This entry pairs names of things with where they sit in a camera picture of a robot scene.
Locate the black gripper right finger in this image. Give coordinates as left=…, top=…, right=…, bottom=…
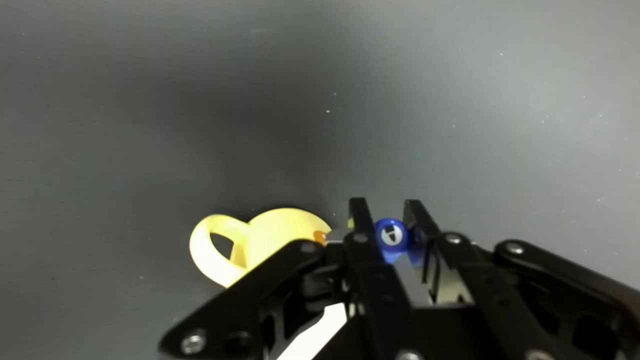
left=402, top=198, right=640, bottom=360

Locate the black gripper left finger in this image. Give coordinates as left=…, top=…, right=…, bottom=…
left=157, top=197, right=423, bottom=360

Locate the blue marker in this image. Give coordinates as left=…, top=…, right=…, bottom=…
left=369, top=216, right=428, bottom=269

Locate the yellow mug white inside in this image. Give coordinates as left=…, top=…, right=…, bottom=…
left=187, top=205, right=349, bottom=360

